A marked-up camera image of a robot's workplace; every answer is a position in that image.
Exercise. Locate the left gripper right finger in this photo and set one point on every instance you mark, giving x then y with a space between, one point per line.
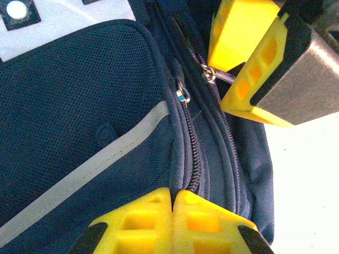
209 230

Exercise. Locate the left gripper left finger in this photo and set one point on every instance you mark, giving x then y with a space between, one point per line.
137 230

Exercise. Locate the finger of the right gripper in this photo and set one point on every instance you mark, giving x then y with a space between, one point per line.
238 31
286 79

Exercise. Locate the navy blue backpack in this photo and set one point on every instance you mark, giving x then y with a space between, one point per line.
79 92

